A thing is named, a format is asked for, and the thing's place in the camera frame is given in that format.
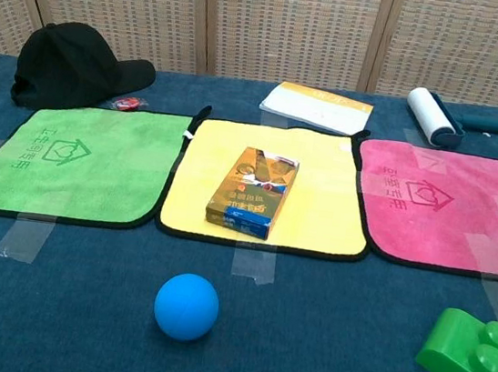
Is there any blue ball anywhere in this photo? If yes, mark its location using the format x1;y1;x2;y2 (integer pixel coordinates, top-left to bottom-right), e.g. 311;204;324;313
149;268;224;347

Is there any green toy building block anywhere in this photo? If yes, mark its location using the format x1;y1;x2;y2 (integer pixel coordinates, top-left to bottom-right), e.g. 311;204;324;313
412;303;498;372

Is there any white and orange booklet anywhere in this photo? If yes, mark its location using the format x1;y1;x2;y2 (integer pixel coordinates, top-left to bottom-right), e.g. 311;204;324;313
256;77;377;139

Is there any blue felt table cover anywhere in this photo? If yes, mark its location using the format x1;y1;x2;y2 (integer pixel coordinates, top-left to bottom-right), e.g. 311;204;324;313
0;41;498;372

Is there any yellow cloth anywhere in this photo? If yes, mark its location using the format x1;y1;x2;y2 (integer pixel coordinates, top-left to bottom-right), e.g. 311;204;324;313
152;100;386;266

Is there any lint roller with teal handle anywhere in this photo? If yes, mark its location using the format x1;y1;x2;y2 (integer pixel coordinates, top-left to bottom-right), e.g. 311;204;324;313
401;85;498;156

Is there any small red candy wrapper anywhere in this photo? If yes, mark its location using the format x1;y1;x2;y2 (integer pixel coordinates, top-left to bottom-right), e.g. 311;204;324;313
110;92;148;115

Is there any green cloth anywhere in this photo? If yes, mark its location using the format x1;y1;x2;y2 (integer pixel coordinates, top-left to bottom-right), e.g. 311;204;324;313
0;91;195;240

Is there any black baseball cap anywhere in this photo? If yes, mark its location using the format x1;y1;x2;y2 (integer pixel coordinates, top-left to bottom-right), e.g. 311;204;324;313
8;14;163;126

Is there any pink cloth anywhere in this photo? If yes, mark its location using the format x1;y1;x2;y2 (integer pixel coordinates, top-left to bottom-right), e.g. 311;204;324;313
343;134;498;280

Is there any orange snack packet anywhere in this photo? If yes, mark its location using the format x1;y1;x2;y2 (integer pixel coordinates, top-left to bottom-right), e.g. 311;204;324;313
201;141;303;245

